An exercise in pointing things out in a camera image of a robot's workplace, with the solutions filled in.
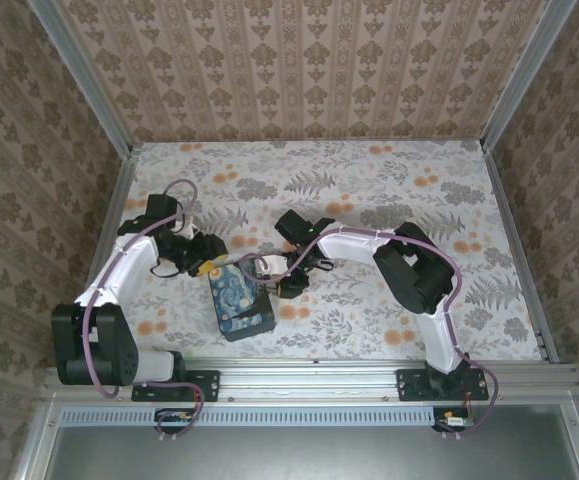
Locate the starry night print box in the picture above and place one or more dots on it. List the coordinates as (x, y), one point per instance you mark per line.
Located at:
(236, 305)

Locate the aluminium side frame rail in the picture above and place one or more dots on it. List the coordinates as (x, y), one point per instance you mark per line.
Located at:
(519, 250)
(114, 215)

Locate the aluminium front frame rail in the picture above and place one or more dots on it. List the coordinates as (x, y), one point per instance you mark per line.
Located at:
(309, 377)

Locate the aluminium corner post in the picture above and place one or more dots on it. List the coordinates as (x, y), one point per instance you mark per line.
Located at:
(524, 75)
(84, 80)

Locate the floral fern tablecloth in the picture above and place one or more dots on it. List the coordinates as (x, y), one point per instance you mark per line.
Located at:
(369, 175)

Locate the grey metal sheet panel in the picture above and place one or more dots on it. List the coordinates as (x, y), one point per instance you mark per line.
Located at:
(319, 455)

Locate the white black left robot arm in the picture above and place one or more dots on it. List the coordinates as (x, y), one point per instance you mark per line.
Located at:
(119, 280)

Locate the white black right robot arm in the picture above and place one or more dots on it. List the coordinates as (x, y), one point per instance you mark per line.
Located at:
(409, 270)

